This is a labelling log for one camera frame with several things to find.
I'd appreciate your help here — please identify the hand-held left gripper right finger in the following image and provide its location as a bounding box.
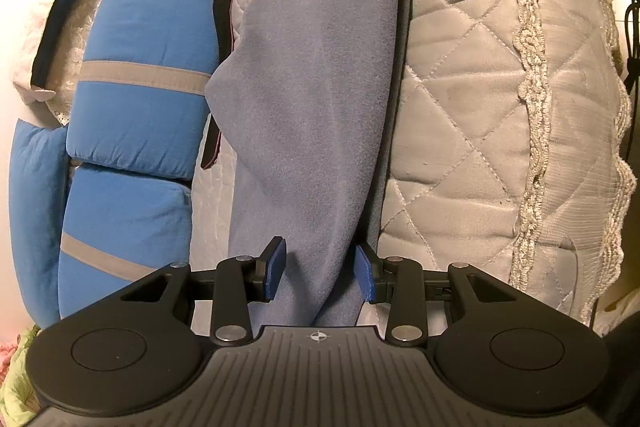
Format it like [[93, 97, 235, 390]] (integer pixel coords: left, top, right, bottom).
[[354, 244, 521, 348]]

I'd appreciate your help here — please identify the grey quilted bedspread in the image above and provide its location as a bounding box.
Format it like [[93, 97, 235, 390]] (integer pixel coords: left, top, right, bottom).
[[190, 0, 633, 338]]

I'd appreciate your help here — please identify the black cable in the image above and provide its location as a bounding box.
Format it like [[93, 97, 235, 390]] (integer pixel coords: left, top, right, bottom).
[[620, 0, 640, 158]]

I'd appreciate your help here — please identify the pink cloth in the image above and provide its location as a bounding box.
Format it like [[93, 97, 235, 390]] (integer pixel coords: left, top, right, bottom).
[[0, 339, 21, 373]]

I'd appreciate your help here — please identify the blue pillow with grey stripes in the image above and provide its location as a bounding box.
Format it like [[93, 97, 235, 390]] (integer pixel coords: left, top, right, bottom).
[[56, 166, 195, 323], [65, 0, 241, 182]]

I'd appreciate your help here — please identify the black strap with red edge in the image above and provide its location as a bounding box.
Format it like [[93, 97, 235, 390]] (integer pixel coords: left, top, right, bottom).
[[200, 0, 273, 170]]

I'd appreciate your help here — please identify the grey-blue fleece garment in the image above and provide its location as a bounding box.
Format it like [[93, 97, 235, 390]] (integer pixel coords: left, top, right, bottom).
[[205, 0, 426, 328]]

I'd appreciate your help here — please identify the plain blue pillow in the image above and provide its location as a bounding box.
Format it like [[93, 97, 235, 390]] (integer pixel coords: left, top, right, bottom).
[[8, 119, 71, 328]]

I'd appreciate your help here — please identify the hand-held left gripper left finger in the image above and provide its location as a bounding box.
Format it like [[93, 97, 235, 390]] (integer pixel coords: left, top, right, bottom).
[[120, 236, 287, 348]]

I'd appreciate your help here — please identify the green cloth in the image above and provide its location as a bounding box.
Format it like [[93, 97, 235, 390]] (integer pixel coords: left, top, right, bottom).
[[0, 327, 46, 427]]

